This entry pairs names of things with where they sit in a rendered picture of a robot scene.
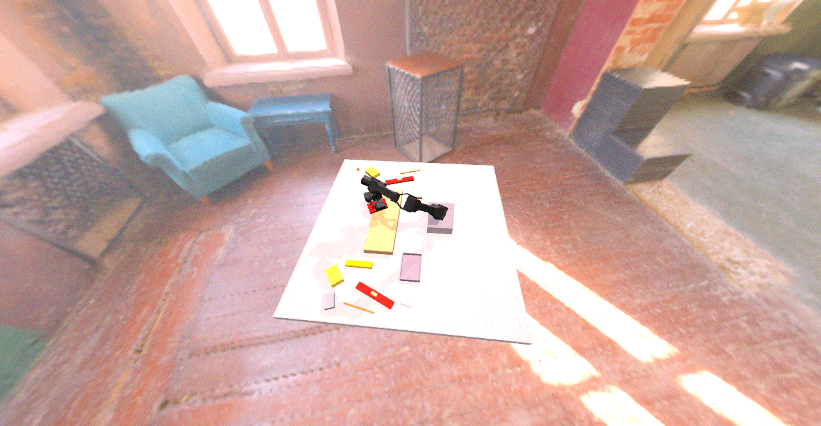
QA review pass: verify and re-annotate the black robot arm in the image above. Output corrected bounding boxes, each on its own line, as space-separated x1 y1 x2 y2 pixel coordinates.
361 175 448 221

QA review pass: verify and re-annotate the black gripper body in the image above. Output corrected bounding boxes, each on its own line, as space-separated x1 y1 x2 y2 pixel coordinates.
373 193 386 210

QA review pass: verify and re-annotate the tan wooden floor panel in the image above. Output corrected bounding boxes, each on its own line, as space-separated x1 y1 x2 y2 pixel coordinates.
363 195 400 255

